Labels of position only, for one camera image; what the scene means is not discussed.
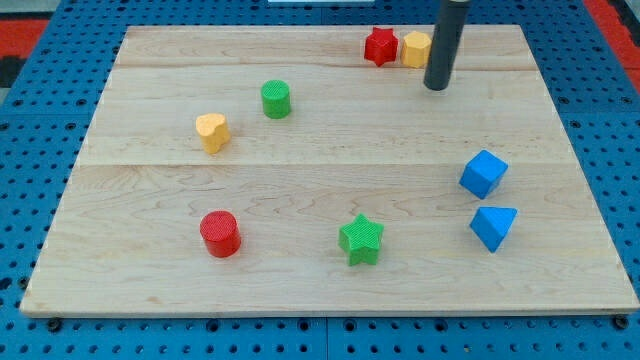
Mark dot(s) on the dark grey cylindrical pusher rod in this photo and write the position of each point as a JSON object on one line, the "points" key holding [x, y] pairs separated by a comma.
{"points": [[446, 38]]}

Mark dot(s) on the yellow hexagon block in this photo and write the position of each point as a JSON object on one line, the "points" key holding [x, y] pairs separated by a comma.
{"points": [[415, 49]]}

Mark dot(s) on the red star block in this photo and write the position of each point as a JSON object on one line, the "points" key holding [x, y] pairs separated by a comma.
{"points": [[381, 46]]}

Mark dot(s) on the green star block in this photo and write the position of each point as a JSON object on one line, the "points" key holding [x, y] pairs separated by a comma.
{"points": [[361, 240]]}

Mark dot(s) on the light wooden board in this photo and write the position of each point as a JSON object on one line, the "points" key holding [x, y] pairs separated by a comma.
{"points": [[125, 240]]}

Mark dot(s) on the blue cube block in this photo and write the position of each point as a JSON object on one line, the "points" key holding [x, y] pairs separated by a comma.
{"points": [[483, 173]]}

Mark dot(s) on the green cylinder block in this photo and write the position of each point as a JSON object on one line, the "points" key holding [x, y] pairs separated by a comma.
{"points": [[275, 95]]}

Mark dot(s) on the blue triangular prism block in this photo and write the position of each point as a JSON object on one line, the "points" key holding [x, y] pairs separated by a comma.
{"points": [[492, 225]]}

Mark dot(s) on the yellow heart block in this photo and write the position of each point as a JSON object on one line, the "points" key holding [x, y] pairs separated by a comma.
{"points": [[213, 131]]}

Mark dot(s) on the red cylinder block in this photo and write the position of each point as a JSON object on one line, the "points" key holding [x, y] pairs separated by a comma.
{"points": [[220, 233]]}

